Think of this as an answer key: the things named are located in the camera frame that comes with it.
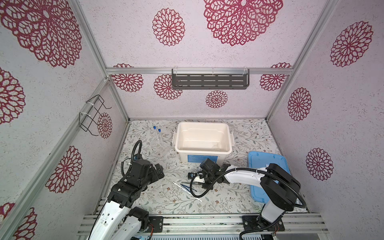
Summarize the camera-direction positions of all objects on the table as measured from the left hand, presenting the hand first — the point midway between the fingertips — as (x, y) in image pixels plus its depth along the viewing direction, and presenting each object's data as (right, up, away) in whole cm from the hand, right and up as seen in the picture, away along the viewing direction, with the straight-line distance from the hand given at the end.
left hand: (155, 173), depth 75 cm
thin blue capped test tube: (-3, +19, +24) cm, 31 cm away
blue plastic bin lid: (+62, +3, +22) cm, 66 cm away
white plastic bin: (+21, +14, +31) cm, 40 cm away
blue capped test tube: (-9, +20, +39) cm, 44 cm away
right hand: (+23, -6, +12) cm, 27 cm away
